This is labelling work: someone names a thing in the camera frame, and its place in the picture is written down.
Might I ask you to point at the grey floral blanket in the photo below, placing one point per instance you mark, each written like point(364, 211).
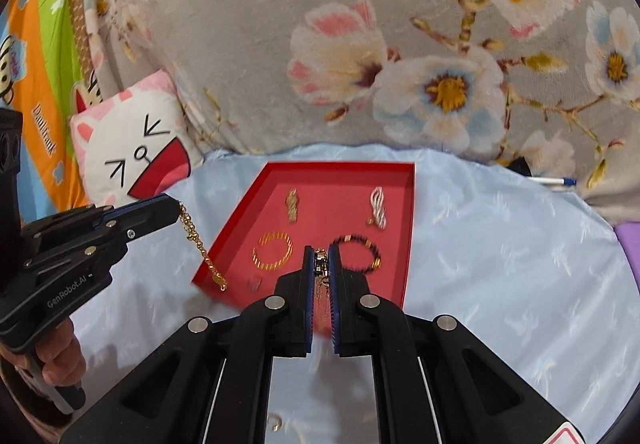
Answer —
point(250, 49)

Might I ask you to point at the person's left hand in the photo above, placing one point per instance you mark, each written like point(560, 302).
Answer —
point(62, 359)

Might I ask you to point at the colourful cartoon print sheet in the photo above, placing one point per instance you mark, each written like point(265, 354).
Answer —
point(45, 74)

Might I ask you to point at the red cardboard box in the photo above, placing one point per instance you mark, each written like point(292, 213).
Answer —
point(330, 194)

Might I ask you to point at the purple flat case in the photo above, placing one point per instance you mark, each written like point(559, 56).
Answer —
point(629, 241)

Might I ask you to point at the white pen with blue cap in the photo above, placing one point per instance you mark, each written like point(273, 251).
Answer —
point(550, 181)

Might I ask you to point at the white cat face pillow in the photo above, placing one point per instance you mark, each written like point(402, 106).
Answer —
point(125, 144)

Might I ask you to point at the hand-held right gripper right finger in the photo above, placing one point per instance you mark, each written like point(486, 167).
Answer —
point(350, 314)

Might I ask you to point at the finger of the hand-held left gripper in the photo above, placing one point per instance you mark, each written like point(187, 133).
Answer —
point(140, 230)
point(145, 206)

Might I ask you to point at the gold wristwatch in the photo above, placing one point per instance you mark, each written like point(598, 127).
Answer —
point(292, 209)

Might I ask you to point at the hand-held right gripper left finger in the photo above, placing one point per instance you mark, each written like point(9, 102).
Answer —
point(295, 314)

